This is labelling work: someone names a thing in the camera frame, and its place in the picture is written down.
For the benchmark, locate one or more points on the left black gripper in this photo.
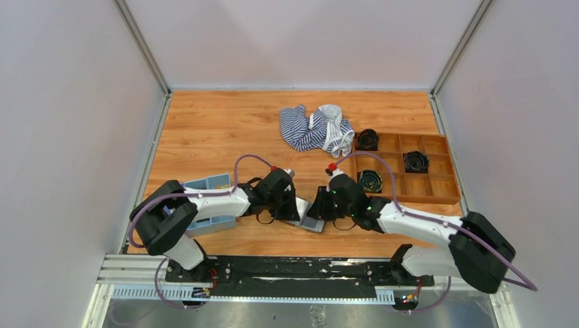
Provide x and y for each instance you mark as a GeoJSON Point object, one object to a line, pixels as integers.
{"type": "Point", "coordinates": [290, 212]}

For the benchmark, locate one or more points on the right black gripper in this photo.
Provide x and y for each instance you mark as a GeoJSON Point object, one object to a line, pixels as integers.
{"type": "Point", "coordinates": [319, 210]}

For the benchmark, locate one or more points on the brown leather card holder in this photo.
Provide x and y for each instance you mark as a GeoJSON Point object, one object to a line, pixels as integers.
{"type": "Point", "coordinates": [306, 222]}

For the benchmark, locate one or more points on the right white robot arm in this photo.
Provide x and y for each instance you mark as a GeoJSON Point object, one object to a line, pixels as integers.
{"type": "Point", "coordinates": [468, 247]}

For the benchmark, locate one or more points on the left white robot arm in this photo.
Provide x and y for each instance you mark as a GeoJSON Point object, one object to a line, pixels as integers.
{"type": "Point", "coordinates": [161, 221]}

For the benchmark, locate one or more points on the dark patterned coiled belt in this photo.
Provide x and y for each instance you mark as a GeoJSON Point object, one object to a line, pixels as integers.
{"type": "Point", "coordinates": [370, 181]}

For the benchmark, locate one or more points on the blue striped cloth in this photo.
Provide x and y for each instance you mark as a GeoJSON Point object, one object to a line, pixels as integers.
{"type": "Point", "coordinates": [325, 129]}

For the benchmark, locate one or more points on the black coiled belt top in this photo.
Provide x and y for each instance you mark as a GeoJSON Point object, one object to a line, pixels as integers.
{"type": "Point", "coordinates": [367, 140]}

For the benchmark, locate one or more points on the black coiled belt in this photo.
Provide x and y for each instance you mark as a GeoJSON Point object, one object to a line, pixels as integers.
{"type": "Point", "coordinates": [367, 140]}
{"type": "Point", "coordinates": [416, 162]}

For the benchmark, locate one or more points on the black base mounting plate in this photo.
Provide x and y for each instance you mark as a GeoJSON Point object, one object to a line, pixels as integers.
{"type": "Point", "coordinates": [296, 277]}

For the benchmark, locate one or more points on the blue plastic organizer box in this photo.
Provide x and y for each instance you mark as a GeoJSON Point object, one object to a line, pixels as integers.
{"type": "Point", "coordinates": [214, 224]}

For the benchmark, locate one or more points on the black coiled belt right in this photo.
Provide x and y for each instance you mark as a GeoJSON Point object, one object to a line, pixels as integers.
{"type": "Point", "coordinates": [416, 162]}

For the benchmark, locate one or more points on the wooden compartment tray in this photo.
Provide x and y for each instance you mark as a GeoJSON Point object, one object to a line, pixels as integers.
{"type": "Point", "coordinates": [438, 186]}

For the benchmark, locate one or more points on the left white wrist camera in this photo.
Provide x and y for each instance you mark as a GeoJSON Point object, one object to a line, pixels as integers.
{"type": "Point", "coordinates": [290, 172]}

